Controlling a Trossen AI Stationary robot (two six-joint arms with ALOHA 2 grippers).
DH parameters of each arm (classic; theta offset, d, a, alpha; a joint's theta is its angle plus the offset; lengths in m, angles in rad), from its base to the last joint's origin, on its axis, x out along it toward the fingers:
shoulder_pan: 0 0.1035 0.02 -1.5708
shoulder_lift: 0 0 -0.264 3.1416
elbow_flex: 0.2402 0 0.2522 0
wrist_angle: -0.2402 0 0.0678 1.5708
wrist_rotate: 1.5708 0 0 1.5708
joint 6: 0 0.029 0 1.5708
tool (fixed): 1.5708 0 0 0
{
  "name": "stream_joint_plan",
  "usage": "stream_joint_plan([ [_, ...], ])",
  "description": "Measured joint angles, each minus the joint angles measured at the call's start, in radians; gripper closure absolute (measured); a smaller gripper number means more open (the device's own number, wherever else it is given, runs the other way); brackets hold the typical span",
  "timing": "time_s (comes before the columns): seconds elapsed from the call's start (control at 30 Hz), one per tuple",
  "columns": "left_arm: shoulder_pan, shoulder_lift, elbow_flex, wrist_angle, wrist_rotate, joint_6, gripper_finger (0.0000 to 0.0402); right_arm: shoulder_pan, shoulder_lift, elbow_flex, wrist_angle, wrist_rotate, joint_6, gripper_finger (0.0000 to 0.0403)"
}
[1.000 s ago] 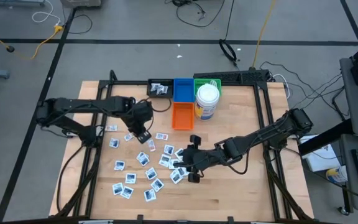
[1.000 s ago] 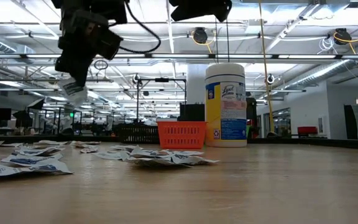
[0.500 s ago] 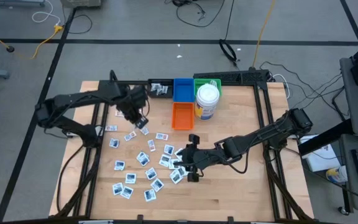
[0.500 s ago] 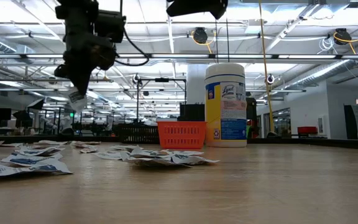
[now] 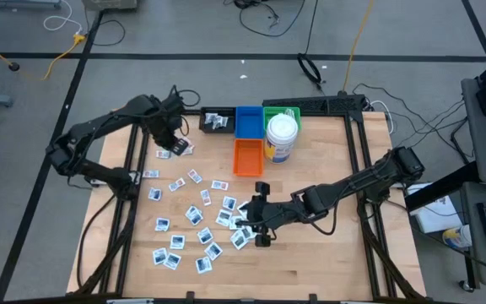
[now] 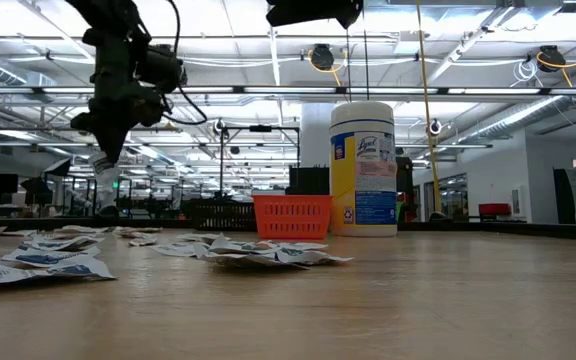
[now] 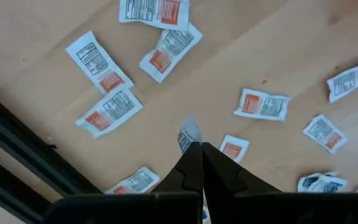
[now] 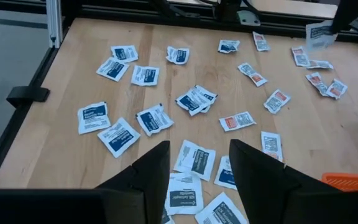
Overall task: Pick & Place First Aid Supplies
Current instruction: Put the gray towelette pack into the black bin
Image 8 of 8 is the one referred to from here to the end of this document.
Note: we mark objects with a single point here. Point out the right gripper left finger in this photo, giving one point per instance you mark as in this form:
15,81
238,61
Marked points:
151,180

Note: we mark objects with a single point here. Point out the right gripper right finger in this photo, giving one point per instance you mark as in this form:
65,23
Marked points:
259,183

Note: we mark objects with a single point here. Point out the grey white antiseptic towelette packet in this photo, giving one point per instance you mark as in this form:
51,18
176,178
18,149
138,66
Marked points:
183,193
194,160
221,210
319,35

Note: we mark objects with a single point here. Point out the blue white alcohol pad packet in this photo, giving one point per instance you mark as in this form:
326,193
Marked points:
93,117
119,137
178,55
228,46
145,75
208,95
124,53
154,119
112,69
190,102
224,172

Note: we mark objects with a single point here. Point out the red white ointment packet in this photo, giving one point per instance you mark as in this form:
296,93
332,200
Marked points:
277,101
337,88
272,143
300,56
320,64
252,74
261,41
316,84
237,121

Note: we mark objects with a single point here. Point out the orange plastic basket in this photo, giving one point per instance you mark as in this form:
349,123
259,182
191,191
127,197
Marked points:
350,182

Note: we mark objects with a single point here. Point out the silver mounting plate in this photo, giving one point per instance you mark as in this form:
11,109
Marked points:
249,18

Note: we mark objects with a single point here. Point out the black clamp bracket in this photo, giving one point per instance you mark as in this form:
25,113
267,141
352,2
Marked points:
28,95

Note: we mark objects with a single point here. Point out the silver aluminium extrusion post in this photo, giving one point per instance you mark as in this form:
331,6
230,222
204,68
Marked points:
54,23

